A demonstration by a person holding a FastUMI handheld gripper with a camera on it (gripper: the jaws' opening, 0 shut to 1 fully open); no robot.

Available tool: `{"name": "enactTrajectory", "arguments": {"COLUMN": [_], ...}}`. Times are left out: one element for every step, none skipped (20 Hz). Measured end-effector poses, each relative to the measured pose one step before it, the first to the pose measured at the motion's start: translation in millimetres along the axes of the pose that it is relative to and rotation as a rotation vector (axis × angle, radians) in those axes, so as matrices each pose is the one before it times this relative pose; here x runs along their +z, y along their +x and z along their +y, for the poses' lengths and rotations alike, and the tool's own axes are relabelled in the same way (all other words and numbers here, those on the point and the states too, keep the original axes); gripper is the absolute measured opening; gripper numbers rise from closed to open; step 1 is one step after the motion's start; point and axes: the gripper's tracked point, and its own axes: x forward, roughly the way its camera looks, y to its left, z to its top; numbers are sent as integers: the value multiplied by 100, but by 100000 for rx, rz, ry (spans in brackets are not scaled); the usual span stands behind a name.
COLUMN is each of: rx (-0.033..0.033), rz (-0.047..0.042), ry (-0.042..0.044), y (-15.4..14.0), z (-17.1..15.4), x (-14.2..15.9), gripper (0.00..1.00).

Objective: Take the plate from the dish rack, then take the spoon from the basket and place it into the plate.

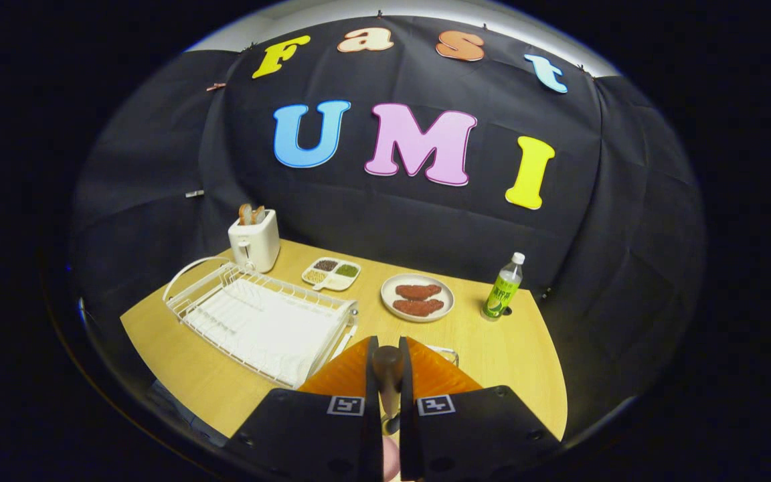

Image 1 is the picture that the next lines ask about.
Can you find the brown meat slice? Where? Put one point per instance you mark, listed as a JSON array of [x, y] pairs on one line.
[[417, 292], [419, 308]]

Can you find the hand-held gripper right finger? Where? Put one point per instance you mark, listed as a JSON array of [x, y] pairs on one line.
[[405, 428]]

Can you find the cream plate with meat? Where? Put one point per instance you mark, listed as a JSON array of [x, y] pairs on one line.
[[387, 298]]

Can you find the small red clip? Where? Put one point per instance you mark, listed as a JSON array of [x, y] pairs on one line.
[[215, 86]]

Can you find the black backdrop cloth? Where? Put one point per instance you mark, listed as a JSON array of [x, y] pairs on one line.
[[392, 221]]

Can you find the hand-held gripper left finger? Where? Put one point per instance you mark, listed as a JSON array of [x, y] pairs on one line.
[[373, 415]]

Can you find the toast bread slice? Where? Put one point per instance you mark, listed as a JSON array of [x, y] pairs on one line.
[[259, 214], [245, 214]]

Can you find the white divided bean tray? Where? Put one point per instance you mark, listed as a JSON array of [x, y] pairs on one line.
[[340, 282]]

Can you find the green label drink bottle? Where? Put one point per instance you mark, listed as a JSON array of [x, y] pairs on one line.
[[502, 291]]

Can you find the white toaster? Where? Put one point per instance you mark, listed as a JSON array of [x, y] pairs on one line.
[[258, 244]]

